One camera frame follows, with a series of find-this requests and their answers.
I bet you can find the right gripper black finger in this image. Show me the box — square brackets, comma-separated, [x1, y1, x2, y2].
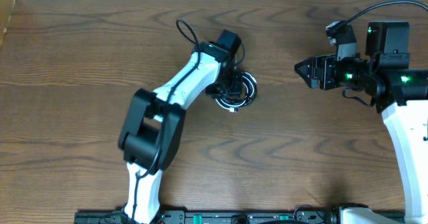
[294, 58, 314, 73]
[296, 65, 318, 89]

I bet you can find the black USB cable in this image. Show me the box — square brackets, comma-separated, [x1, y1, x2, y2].
[213, 70, 257, 108]

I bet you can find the white USB cable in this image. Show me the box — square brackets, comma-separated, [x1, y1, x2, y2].
[215, 72, 257, 113]

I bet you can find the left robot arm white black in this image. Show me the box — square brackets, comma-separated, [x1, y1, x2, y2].
[118, 30, 241, 223]

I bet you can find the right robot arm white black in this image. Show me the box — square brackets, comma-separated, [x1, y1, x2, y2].
[294, 21, 427, 223]

